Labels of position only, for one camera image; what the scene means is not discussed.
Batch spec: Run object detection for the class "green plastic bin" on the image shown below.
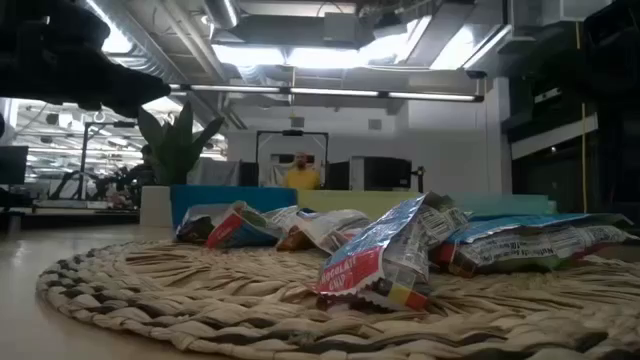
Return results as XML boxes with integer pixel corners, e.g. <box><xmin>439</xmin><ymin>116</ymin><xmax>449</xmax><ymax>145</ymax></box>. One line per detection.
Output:
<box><xmin>447</xmin><ymin>192</ymin><xmax>559</xmax><ymax>218</ymax></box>

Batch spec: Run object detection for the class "white plant pot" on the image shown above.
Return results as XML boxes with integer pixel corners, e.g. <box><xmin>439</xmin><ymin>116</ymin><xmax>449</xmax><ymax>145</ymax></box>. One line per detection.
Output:
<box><xmin>139</xmin><ymin>185</ymin><xmax>174</xmax><ymax>229</ymax></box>

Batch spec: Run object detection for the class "person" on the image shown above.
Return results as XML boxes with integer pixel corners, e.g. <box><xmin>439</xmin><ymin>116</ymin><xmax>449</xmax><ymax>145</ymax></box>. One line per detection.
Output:
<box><xmin>283</xmin><ymin>152</ymin><xmax>322</xmax><ymax>191</ymax></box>
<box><xmin>117</xmin><ymin>143</ymin><xmax>157</xmax><ymax>207</ymax></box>

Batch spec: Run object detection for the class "grey cloth cover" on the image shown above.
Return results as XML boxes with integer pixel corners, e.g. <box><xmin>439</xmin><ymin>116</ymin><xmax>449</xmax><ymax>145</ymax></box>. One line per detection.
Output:
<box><xmin>187</xmin><ymin>158</ymin><xmax>242</xmax><ymax>188</ymax></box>

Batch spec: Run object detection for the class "chocolate chip granola bar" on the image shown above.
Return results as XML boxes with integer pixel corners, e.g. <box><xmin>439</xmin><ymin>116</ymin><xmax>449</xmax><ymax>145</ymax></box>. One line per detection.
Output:
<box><xmin>313</xmin><ymin>192</ymin><xmax>470</xmax><ymax>312</ymax></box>

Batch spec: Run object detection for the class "granola bar silver wrapper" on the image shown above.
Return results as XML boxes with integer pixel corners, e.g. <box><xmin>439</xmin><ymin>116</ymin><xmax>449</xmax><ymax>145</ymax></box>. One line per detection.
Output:
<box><xmin>174</xmin><ymin>202</ymin><xmax>229</xmax><ymax>245</ymax></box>

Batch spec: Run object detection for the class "black monitor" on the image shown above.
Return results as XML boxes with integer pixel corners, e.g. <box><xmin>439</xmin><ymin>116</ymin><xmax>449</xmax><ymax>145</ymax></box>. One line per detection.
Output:
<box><xmin>0</xmin><ymin>145</ymin><xmax>30</xmax><ymax>186</ymax></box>

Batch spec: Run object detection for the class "granola bar blue red wrapper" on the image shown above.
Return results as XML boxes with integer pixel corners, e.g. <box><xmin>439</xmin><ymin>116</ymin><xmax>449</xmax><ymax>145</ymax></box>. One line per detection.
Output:
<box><xmin>206</xmin><ymin>200</ymin><xmax>284</xmax><ymax>250</ymax></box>
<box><xmin>432</xmin><ymin>213</ymin><xmax>640</xmax><ymax>279</ymax></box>

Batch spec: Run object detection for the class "green snake plant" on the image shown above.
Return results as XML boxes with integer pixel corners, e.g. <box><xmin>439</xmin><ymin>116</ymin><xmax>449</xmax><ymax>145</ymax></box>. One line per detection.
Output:
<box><xmin>136</xmin><ymin>99</ymin><xmax>226</xmax><ymax>188</ymax></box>

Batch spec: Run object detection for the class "black computer case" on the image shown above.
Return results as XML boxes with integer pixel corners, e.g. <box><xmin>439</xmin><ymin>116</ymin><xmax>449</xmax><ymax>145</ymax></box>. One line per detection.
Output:
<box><xmin>349</xmin><ymin>155</ymin><xmax>414</xmax><ymax>193</ymax></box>

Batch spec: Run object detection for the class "granola bar orange white wrapper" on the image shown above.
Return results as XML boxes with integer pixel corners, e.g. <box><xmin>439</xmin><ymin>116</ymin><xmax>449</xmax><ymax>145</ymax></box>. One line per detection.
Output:
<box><xmin>276</xmin><ymin>207</ymin><xmax>372</xmax><ymax>255</ymax></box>

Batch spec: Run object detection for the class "blue plastic bin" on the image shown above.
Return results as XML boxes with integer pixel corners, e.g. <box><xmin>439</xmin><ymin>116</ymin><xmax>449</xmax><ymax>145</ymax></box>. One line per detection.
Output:
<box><xmin>169</xmin><ymin>184</ymin><xmax>300</xmax><ymax>232</ymax></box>

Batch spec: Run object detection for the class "black gantry frame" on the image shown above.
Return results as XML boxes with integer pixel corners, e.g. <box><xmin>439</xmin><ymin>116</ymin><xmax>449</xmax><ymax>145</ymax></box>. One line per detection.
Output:
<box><xmin>78</xmin><ymin>119</ymin><xmax>137</xmax><ymax>200</ymax></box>
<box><xmin>255</xmin><ymin>130</ymin><xmax>330</xmax><ymax>189</ymax></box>

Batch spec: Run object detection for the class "yellow plastic bin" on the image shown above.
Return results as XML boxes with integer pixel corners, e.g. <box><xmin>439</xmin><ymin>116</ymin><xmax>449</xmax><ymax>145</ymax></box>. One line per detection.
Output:
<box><xmin>297</xmin><ymin>189</ymin><xmax>426</xmax><ymax>222</ymax></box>

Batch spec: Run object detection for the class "round woven straw placemat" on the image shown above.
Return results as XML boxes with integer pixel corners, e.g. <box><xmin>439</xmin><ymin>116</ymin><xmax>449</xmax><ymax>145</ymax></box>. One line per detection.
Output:
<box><xmin>35</xmin><ymin>238</ymin><xmax>640</xmax><ymax>360</ymax></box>

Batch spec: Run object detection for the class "granola bar blue white wrapper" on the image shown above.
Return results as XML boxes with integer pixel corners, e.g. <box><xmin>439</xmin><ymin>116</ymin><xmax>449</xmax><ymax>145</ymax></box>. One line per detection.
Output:
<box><xmin>260</xmin><ymin>204</ymin><xmax>307</xmax><ymax>236</ymax></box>

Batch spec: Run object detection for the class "long ceiling light bar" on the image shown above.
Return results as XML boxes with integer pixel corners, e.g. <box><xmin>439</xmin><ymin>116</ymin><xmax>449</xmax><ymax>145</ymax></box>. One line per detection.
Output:
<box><xmin>168</xmin><ymin>83</ymin><xmax>485</xmax><ymax>104</ymax></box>

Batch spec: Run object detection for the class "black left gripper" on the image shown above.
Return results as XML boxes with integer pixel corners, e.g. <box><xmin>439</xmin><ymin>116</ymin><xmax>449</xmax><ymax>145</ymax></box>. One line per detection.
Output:
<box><xmin>27</xmin><ymin>48</ymin><xmax>173</xmax><ymax>119</ymax></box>

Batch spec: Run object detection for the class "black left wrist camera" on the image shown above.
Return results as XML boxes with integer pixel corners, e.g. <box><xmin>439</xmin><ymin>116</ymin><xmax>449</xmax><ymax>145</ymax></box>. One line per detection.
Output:
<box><xmin>0</xmin><ymin>0</ymin><xmax>112</xmax><ymax>59</ymax></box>

